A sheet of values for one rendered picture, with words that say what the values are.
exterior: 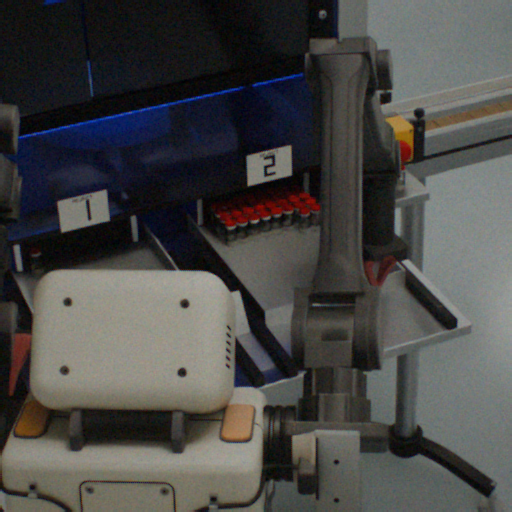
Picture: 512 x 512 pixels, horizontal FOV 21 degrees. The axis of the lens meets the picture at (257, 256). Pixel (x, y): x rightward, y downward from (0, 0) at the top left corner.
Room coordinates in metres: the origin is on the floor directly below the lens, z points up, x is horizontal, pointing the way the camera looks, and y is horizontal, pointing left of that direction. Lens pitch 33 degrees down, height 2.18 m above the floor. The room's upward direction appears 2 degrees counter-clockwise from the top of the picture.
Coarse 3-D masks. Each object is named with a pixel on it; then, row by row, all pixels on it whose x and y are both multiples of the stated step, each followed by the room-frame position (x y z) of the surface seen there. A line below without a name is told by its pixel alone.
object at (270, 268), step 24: (216, 240) 2.05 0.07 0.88; (264, 240) 2.05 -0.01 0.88; (288, 240) 2.04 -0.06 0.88; (312, 240) 2.04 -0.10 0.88; (240, 264) 1.97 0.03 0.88; (264, 264) 1.97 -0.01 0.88; (288, 264) 1.97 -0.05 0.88; (312, 264) 1.96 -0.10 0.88; (240, 288) 1.87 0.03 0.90; (264, 288) 1.89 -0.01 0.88; (288, 288) 1.89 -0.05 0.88; (384, 288) 1.87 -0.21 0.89; (264, 312) 1.78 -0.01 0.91; (288, 312) 1.80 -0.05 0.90
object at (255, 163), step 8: (264, 152) 2.07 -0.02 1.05; (272, 152) 2.08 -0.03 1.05; (280, 152) 2.08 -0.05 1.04; (288, 152) 2.09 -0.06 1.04; (248, 160) 2.06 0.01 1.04; (256, 160) 2.06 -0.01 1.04; (280, 160) 2.08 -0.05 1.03; (288, 160) 2.09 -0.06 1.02; (248, 168) 2.06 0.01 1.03; (256, 168) 2.06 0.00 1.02; (272, 168) 2.07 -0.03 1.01; (280, 168) 2.08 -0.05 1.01; (288, 168) 2.09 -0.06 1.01; (248, 176) 2.06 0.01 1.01; (256, 176) 2.06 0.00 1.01; (272, 176) 2.07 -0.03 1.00; (280, 176) 2.08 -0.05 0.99; (248, 184) 2.06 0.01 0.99
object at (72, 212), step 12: (96, 192) 1.95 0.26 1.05; (60, 204) 1.93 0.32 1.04; (72, 204) 1.94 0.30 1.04; (84, 204) 1.94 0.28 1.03; (96, 204) 1.95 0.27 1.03; (60, 216) 1.93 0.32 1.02; (72, 216) 1.94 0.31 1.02; (84, 216) 1.94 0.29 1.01; (96, 216) 1.95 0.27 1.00; (108, 216) 1.96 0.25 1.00; (72, 228) 1.94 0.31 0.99
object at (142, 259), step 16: (144, 224) 2.06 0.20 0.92; (144, 240) 2.06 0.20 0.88; (96, 256) 2.02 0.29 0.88; (112, 256) 2.01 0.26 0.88; (128, 256) 2.01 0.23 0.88; (144, 256) 2.01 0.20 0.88; (160, 256) 1.99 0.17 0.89; (48, 272) 1.97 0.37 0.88; (16, 288) 1.91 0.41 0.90; (32, 288) 1.92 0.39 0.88; (32, 304) 1.88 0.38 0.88
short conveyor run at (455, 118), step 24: (384, 96) 2.42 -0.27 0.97; (432, 96) 2.42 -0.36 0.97; (456, 96) 2.45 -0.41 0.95; (480, 96) 2.48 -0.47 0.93; (504, 96) 2.41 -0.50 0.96; (408, 120) 2.33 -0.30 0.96; (432, 120) 2.39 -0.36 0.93; (456, 120) 2.39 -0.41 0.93; (480, 120) 2.37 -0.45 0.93; (504, 120) 2.39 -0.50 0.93; (432, 144) 2.32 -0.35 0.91; (456, 144) 2.34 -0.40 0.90; (480, 144) 2.37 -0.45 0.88; (504, 144) 2.39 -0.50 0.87; (408, 168) 2.30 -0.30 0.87; (432, 168) 2.32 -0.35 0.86
